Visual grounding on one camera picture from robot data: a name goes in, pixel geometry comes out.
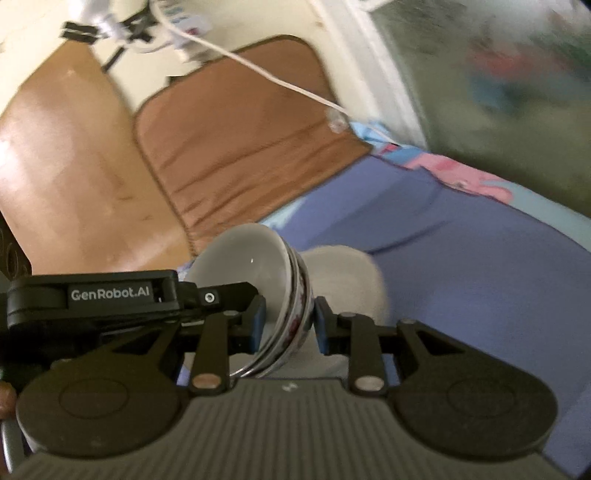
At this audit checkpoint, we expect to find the blue vintage tablecloth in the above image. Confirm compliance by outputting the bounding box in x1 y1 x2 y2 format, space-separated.
174 154 591 476

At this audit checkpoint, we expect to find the white floral bowl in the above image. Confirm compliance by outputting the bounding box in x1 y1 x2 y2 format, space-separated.
236 242 312 378
256 247 314 378
184 223 293 377

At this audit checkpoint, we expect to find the white power strip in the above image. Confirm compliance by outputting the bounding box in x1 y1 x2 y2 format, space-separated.
60 1 211 61

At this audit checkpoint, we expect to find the pink blue patterned cloth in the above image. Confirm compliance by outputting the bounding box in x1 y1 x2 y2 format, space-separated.
349 121 591 249

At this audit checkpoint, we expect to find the white power cable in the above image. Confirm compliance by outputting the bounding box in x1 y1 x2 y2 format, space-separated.
147 0 399 144

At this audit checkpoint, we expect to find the white floral oval plate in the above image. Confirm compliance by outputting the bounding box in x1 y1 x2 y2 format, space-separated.
294 245 389 378

